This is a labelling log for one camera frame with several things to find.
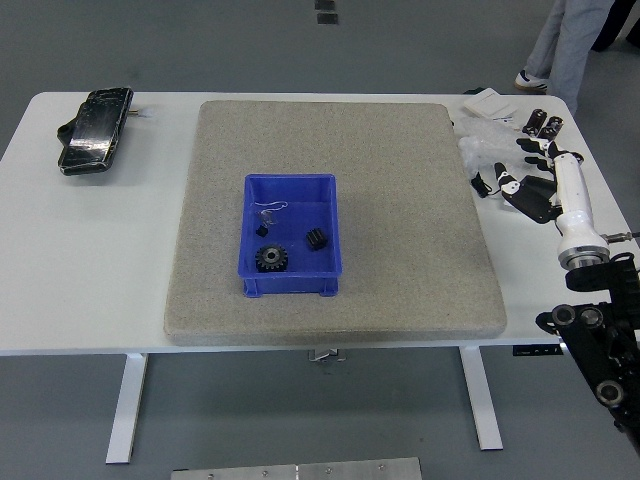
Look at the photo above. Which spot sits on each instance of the small black piece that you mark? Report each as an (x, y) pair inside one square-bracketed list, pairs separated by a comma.
[(260, 231)]

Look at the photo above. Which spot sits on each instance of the black floor cover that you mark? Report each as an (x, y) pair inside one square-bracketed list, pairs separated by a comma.
[(327, 18), (325, 4)]

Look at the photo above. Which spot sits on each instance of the white flat box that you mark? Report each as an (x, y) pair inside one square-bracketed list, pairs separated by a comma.
[(489, 102)]

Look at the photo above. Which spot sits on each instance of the grey metal plate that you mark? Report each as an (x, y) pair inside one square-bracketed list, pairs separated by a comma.
[(300, 471)]

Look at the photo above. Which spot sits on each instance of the person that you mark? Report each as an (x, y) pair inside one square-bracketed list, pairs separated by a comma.
[(620, 20)]

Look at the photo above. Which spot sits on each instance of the metal bracket under table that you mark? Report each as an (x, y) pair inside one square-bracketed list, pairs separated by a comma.
[(327, 355)]

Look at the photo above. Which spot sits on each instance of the large black gear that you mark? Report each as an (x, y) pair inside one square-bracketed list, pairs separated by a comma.
[(272, 258)]

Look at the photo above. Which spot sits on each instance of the blue plastic box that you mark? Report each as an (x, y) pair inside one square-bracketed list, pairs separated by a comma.
[(300, 200)]

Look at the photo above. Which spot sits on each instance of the small black gear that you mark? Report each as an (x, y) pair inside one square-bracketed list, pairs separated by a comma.
[(316, 240)]

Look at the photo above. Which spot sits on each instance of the black wrapped pack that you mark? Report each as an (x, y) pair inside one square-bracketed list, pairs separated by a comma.
[(95, 130)]

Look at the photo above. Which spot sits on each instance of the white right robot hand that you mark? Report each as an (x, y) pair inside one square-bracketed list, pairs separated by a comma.
[(572, 200)]

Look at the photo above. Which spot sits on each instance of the black table control panel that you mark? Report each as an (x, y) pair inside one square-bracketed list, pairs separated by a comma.
[(537, 351)]

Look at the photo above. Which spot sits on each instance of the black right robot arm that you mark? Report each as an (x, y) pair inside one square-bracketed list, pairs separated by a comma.
[(605, 340)]

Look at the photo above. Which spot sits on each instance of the white table leg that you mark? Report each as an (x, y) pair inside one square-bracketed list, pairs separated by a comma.
[(481, 400), (127, 405)]

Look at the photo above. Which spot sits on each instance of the small white connector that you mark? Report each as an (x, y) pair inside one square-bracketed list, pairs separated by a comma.
[(145, 112)]

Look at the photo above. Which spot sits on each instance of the blue white small card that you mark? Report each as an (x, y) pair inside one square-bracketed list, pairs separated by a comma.
[(504, 120)]

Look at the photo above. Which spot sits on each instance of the grey-brown mat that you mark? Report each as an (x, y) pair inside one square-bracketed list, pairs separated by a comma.
[(320, 140)]

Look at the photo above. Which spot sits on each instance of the clear bubble wrap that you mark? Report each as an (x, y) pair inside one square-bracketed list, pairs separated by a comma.
[(487, 142)]

